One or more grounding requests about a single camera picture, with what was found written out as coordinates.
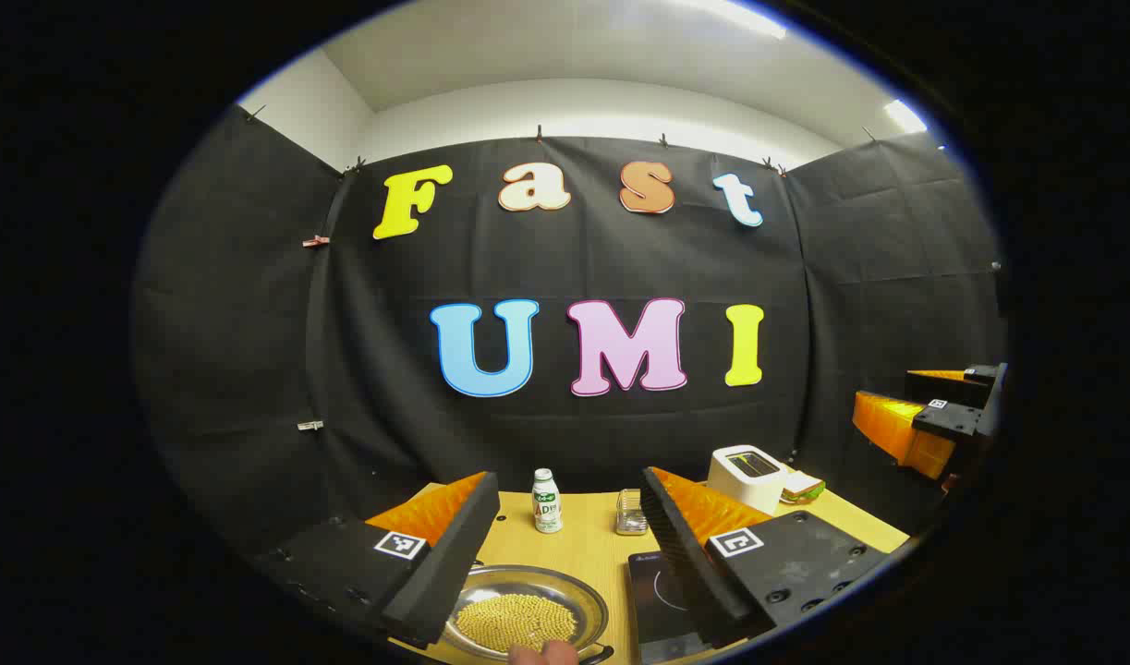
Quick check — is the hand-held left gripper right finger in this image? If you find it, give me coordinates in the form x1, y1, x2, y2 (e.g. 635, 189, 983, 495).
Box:
640, 466, 893, 652

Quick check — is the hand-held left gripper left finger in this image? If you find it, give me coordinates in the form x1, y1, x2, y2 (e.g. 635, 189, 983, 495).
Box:
255, 471, 501, 647

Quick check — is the black induction cooktop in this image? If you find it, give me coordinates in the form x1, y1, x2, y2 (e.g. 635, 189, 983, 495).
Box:
627, 551, 713, 665

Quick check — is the stainless steel pot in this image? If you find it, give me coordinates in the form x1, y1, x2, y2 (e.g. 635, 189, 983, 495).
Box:
440, 563, 616, 665

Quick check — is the pile of yellow soybeans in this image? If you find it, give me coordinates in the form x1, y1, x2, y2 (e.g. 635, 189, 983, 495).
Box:
456, 594, 579, 653

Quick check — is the white toaster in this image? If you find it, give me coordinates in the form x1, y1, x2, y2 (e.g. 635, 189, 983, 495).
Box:
708, 444, 789, 515

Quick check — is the sandwich with lettuce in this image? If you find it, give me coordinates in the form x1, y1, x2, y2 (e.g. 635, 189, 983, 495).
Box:
780, 469, 826, 506

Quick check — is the white green label bottle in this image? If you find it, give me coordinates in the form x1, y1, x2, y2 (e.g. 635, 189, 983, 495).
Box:
531, 467, 564, 535

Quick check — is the black backdrop cloth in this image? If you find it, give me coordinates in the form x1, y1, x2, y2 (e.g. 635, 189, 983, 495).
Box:
132, 103, 1009, 564

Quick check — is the ceiling light panel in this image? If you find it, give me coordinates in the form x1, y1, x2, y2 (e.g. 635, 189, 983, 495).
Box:
883, 100, 928, 135

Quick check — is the metal wire basket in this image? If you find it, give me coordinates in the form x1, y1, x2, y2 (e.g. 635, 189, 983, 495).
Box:
615, 488, 649, 537

